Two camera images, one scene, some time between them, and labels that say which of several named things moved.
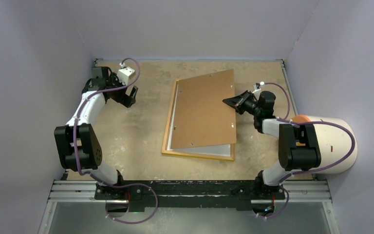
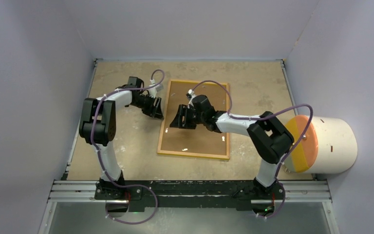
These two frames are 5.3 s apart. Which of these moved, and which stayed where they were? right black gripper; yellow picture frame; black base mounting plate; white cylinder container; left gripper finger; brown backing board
Moved: brown backing board; left gripper finger; yellow picture frame; right black gripper
Stayed: black base mounting plate; white cylinder container
